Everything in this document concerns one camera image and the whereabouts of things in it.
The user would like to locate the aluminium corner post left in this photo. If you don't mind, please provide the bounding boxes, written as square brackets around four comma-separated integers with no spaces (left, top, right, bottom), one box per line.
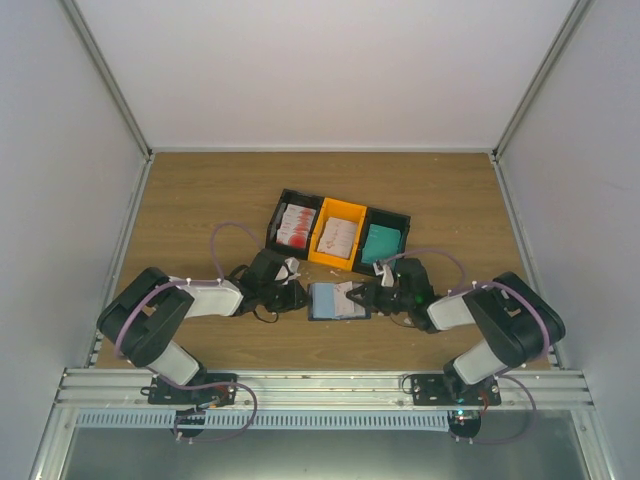
[58,0,153,162]

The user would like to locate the red white card stack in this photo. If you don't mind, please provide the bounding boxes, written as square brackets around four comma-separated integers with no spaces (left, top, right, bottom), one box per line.
[276,204,316,249]

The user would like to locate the aluminium corner post right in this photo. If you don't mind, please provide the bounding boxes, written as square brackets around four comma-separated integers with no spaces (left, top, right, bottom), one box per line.
[491,0,593,163]

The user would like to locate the yellow middle card bin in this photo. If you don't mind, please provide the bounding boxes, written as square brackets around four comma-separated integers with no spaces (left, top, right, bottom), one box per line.
[308,197,367,271]

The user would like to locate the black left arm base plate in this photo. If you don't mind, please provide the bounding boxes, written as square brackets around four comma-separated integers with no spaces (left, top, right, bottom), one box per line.
[140,372,238,407]

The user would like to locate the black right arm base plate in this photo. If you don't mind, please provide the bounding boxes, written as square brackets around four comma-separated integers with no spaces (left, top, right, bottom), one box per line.
[400,373,502,407]

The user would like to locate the teal card stack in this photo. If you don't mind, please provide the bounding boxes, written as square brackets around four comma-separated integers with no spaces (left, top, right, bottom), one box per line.
[361,224,401,264]

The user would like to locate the black right card bin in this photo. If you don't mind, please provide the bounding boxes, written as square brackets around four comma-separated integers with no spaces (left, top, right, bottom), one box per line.
[351,207,411,276]

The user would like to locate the white blossom VIP card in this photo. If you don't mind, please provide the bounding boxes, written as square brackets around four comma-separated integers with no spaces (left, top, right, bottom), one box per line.
[333,281,366,319]

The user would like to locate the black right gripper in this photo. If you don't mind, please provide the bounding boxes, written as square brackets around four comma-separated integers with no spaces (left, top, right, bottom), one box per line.
[347,279,414,316]

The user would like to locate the black left card bin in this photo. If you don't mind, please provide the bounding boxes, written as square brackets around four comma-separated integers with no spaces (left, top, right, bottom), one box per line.
[265,189,324,260]

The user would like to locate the black card bin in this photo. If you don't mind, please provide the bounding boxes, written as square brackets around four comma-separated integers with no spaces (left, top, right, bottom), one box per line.
[265,189,324,260]
[351,207,411,276]

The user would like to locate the aluminium corner post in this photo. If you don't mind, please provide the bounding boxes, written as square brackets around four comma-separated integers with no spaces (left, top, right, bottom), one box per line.
[491,0,593,163]
[58,0,153,162]

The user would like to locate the blue card holder wallet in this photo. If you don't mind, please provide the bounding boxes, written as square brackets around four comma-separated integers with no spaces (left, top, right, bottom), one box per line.
[308,282,371,321]

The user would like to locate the grey slotted cable duct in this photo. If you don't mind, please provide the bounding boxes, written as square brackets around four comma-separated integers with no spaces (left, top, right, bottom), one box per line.
[76,409,449,432]

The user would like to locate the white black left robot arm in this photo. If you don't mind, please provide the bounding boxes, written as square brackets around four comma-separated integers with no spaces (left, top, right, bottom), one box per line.
[97,249,309,404]

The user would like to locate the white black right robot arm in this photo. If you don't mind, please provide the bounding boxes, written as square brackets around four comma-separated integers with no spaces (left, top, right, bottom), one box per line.
[345,258,566,405]

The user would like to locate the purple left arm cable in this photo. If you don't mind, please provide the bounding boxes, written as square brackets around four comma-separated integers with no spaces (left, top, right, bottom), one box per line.
[113,222,266,386]

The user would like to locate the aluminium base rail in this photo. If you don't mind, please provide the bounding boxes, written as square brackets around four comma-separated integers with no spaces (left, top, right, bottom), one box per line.
[54,369,594,410]

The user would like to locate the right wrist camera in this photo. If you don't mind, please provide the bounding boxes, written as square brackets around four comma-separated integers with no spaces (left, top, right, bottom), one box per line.
[373,261,395,288]

